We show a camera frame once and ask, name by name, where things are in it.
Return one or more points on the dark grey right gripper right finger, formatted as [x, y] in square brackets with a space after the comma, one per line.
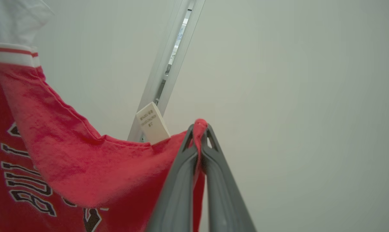
[225, 203]

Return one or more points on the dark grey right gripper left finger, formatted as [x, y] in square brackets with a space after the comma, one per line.
[176, 196]

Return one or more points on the red jersey with dark lettering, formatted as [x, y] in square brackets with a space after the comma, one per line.
[85, 167]

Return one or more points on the aluminium ceiling track rail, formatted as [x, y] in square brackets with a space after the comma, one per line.
[180, 19]

